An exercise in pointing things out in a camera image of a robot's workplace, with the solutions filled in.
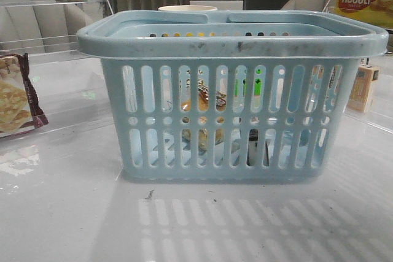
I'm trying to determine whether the bread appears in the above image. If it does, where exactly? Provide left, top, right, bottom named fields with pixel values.
left=181, top=79, right=227, bottom=152

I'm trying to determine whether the light blue plastic basket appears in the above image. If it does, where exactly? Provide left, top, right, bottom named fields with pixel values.
left=77, top=10, right=389, bottom=182

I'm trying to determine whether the yellow popcorn paper cup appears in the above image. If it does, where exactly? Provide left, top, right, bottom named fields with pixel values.
left=158, top=4, right=217, bottom=12

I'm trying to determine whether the peach carton box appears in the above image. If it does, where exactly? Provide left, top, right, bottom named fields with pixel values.
left=347, top=66, right=380, bottom=113

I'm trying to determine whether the clear acrylic display shelf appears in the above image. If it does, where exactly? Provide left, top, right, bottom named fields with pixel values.
left=319, top=0, right=393, bottom=133

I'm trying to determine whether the brown cracker package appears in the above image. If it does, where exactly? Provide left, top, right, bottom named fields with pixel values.
left=1, top=53, right=49, bottom=138

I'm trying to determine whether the left clear acrylic shelf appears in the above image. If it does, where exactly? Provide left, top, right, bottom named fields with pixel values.
left=1, top=0, right=112, bottom=136

